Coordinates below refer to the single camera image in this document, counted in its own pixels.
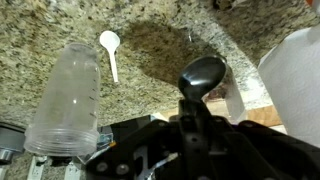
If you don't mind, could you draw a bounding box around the wooden cutting board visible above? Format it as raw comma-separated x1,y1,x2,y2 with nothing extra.
159,99,284,128

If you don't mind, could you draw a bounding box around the white plastic spoon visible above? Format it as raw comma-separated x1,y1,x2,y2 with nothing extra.
99,31,120,82

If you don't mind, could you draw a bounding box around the white paper towel sheet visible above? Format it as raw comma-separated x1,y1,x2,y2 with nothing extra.
258,25,320,146

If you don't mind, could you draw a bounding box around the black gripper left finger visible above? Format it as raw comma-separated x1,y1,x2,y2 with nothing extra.
85,120,187,180

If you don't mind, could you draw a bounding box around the clear plastic blender cup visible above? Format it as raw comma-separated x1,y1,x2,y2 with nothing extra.
24,43,100,157

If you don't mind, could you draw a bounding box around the silver metal spoon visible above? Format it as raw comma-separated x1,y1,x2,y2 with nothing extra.
178,55,226,101

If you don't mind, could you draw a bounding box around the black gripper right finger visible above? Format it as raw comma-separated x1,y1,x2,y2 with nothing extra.
199,104,320,180

